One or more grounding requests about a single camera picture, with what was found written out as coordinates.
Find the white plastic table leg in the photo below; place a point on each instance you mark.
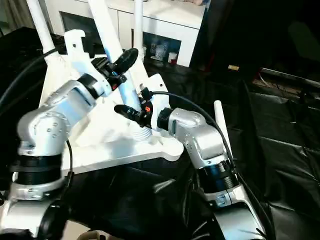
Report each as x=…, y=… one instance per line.
x=105, y=30
x=41, y=27
x=221, y=120
x=138, y=25

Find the white plastic table top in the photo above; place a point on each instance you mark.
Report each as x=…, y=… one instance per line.
x=100, y=147

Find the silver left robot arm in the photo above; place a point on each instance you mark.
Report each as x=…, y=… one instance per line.
x=50, y=125

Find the white patterned cup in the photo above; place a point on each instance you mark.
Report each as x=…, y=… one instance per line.
x=160, y=51

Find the plain white cup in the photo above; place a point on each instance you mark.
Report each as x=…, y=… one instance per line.
x=172, y=58

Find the white sideboard cabinet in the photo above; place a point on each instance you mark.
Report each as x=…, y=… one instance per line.
x=175, y=22

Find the small yellow label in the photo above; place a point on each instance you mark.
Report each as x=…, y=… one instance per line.
x=233, y=67

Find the beige curtain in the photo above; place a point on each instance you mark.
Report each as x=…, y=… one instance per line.
x=12, y=12

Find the black work mat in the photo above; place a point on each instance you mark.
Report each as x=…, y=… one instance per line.
x=275, y=150

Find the long black pole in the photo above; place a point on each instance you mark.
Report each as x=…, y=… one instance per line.
x=290, y=77

